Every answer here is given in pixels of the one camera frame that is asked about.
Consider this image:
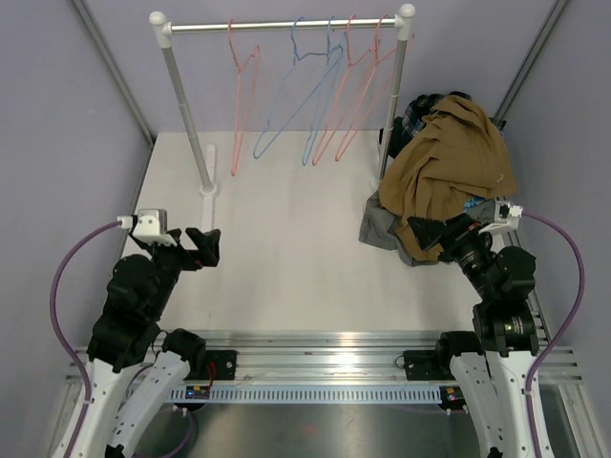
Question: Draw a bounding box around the blue floral skirt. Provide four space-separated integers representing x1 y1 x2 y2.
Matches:
463 197 485 213

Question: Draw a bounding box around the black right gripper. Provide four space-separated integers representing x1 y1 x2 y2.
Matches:
408 212 497 302

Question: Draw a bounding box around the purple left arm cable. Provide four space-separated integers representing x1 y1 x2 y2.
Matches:
50 219 198 458

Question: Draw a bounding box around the navy white plaid skirt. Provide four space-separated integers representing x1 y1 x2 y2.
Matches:
389 90 507 158

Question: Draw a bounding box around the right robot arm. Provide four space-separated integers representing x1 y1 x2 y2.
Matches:
408 214 542 457

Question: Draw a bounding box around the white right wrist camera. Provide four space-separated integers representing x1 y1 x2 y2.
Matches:
475 200 523 236

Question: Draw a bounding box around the tan brown skirt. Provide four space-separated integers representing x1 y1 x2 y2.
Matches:
378 94 516 262

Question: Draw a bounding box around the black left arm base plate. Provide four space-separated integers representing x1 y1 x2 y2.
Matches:
200 350 238 381

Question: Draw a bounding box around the grey skirt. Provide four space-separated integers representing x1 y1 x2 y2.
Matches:
358 192 411 258

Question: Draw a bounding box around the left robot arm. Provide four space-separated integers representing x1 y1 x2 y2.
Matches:
77 228 221 457

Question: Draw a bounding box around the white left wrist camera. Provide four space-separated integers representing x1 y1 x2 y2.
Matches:
116 209 177 246

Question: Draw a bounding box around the metal clothes rack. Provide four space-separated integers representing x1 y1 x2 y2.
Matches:
149 4 415 231

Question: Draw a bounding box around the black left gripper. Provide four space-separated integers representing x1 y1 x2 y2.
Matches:
140 226 220 317

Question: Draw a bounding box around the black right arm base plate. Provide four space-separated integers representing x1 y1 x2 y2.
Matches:
403 350 454 382

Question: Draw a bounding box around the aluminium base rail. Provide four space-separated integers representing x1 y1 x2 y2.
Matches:
66 328 586 387

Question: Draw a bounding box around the pink wire hanger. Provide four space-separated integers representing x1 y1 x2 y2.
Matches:
312 14 388 166
327 15 395 162
227 19 261 177

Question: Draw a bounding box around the white slotted cable duct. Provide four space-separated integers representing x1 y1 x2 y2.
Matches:
167 385 442 405

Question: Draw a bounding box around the blue wire hanger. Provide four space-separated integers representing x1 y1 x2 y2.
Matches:
302 15 344 166
251 16 335 159

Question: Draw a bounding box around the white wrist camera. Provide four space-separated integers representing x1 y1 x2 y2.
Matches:
116 209 177 246
475 200 523 236

